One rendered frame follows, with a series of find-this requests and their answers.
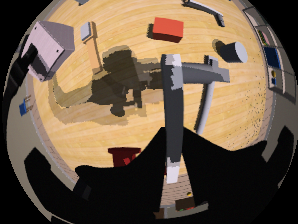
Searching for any red rectangular block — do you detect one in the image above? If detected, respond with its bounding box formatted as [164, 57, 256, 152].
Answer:
[152, 18, 184, 43]

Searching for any blue-handled crank handle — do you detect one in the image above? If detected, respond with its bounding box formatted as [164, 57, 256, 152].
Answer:
[186, 0, 225, 27]

